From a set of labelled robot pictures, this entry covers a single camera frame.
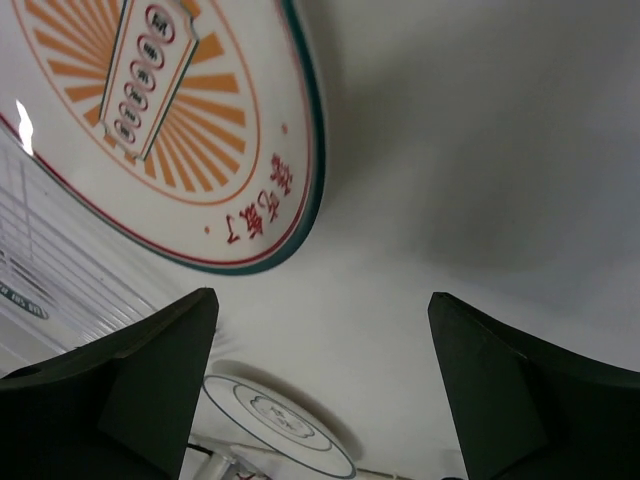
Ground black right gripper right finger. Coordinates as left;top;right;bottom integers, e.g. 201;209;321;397
428;292;639;479

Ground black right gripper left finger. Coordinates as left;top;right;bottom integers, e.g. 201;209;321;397
1;288;219;479

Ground white plate grey rings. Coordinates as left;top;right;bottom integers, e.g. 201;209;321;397
200;373;358;480

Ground orange sunburst plate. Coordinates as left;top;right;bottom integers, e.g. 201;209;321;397
1;1;327;275

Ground white wire dish rack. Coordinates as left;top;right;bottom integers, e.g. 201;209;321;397
1;132;165;353

